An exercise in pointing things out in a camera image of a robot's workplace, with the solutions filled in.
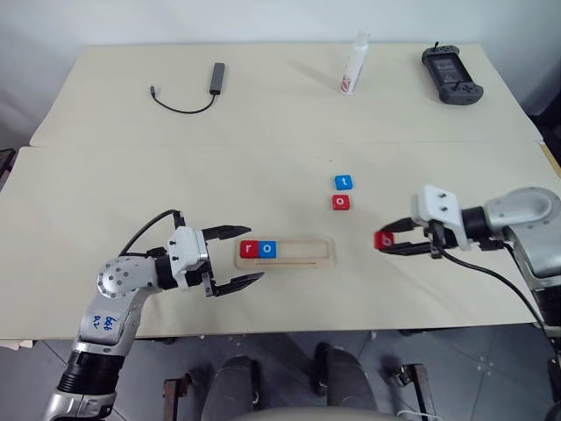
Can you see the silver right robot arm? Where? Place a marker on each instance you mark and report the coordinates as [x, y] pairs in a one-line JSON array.
[[521, 210]]

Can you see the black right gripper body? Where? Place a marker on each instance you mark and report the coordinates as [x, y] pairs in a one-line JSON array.
[[445, 237]]

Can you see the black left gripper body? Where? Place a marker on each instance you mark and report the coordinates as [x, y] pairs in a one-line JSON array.
[[206, 274]]

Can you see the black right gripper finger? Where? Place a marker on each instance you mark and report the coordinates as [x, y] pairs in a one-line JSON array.
[[405, 225], [409, 249]]

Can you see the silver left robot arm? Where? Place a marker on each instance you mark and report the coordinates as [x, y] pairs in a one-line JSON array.
[[115, 280]]

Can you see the black handheld controller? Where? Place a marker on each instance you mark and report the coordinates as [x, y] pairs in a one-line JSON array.
[[451, 74]]

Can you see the blue letter t block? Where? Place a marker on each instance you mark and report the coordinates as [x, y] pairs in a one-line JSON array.
[[344, 182]]

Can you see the white plastic bottle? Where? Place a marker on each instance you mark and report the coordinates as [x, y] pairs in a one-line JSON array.
[[352, 66]]

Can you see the wooden letter tray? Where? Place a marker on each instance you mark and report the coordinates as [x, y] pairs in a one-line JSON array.
[[307, 259]]

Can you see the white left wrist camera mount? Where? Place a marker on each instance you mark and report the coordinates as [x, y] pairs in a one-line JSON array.
[[184, 250]]

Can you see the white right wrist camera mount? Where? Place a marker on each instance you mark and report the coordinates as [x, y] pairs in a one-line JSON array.
[[438, 206]]

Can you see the dark rounded shape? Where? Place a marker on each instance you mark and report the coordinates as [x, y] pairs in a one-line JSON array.
[[234, 386], [346, 377]]

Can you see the red letter b block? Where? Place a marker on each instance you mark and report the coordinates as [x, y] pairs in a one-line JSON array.
[[385, 240]]

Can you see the rusty metal frame bracket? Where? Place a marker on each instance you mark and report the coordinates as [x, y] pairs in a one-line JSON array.
[[416, 390], [175, 394]]

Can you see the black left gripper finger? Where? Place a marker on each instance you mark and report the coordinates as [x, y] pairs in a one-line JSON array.
[[239, 283], [228, 231]]

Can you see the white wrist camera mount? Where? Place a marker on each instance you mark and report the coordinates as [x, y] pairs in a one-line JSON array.
[[184, 250], [438, 206]]

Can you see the red letter o block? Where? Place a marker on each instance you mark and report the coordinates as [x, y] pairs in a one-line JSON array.
[[341, 202]]

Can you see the red letter r block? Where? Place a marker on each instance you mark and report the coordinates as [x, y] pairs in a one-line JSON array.
[[249, 249]]

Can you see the blue letter o block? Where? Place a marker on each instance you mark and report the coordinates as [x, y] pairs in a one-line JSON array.
[[267, 249]]

